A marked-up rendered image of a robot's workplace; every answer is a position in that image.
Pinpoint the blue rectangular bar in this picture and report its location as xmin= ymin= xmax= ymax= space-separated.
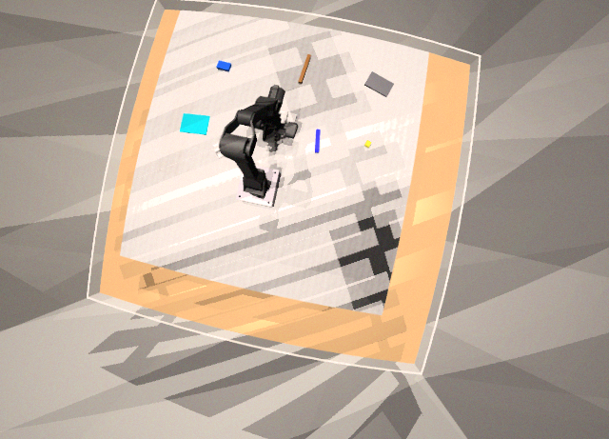
xmin=315 ymin=130 xmax=321 ymax=153

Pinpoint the cyan flat rectangular plate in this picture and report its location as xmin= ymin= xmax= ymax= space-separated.
xmin=180 ymin=113 xmax=210 ymax=135

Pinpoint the small blue block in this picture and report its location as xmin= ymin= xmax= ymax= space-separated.
xmin=216 ymin=61 xmax=231 ymax=72

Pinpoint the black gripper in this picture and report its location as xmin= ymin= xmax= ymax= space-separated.
xmin=256 ymin=113 xmax=298 ymax=139

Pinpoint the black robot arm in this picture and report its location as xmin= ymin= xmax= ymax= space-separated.
xmin=218 ymin=84 xmax=285 ymax=199

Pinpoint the orange flat bar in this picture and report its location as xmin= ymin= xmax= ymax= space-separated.
xmin=298 ymin=54 xmax=311 ymax=84

